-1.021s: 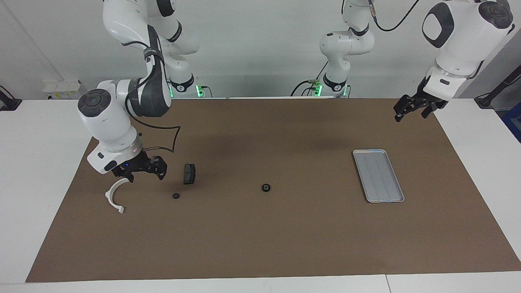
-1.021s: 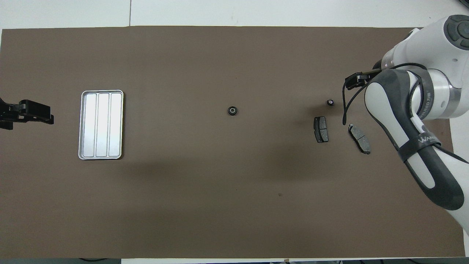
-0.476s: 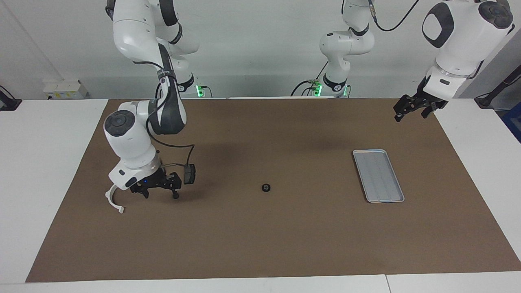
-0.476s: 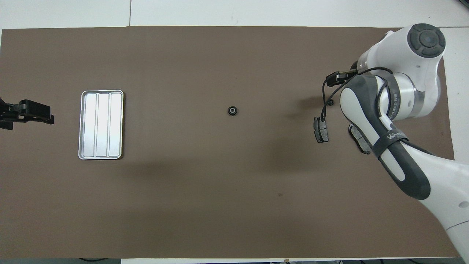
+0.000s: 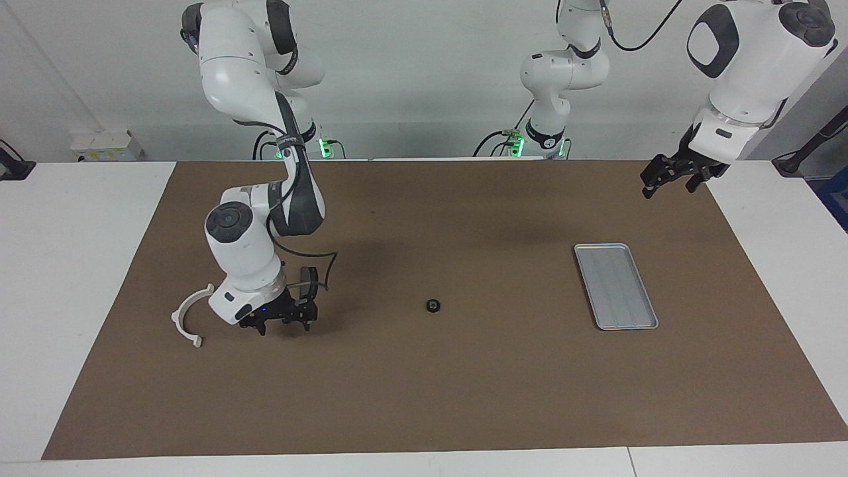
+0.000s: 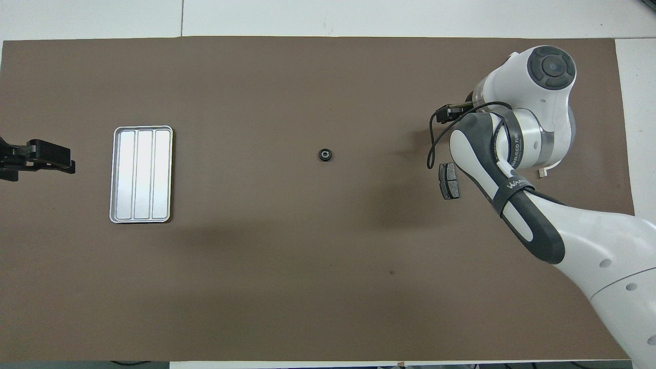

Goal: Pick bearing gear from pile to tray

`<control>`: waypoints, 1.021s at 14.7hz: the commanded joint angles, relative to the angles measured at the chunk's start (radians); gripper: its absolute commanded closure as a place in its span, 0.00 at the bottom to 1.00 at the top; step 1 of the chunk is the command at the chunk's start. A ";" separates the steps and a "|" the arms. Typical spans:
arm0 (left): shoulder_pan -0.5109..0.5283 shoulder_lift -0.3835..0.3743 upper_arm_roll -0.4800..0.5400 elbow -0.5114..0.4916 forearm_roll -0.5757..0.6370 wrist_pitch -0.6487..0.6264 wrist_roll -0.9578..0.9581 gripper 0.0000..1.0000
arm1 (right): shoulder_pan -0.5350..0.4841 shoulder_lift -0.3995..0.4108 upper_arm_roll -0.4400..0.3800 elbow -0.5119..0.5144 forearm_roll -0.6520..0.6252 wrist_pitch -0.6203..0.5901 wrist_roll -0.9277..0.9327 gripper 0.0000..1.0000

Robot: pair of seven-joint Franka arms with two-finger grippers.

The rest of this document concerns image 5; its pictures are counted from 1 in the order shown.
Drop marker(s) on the black stand with pole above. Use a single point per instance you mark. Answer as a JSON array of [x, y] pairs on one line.
[[792, 162]]

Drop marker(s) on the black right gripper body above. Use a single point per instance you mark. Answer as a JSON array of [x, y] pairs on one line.
[[281, 310]]

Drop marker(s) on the white curved plastic bracket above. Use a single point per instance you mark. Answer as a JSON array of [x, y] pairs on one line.
[[179, 324]]

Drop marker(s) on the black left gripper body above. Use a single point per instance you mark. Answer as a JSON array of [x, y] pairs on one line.
[[692, 162]]

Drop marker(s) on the silver metal tray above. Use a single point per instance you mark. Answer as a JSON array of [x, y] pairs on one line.
[[616, 286]]

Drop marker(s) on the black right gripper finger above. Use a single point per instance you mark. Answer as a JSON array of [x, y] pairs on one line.
[[309, 317], [261, 326]]

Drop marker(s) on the short dark brake pad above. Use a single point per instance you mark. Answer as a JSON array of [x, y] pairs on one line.
[[308, 273]]

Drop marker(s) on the large black bearing gear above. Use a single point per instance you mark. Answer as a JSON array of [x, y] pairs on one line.
[[432, 305]]

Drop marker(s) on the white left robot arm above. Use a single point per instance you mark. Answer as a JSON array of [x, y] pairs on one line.
[[755, 59]]

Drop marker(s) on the white socket box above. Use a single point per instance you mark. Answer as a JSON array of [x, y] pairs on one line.
[[106, 142]]

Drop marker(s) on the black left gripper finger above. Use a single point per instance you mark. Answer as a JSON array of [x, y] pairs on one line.
[[657, 173], [699, 180]]

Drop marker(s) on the black table clamp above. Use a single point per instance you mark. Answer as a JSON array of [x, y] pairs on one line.
[[13, 169]]

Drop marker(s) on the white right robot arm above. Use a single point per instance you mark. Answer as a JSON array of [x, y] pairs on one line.
[[242, 255]]

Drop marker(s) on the brown table mat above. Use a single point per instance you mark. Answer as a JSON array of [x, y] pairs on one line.
[[424, 397]]

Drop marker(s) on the blue box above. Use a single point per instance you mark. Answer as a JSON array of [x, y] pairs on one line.
[[836, 205]]

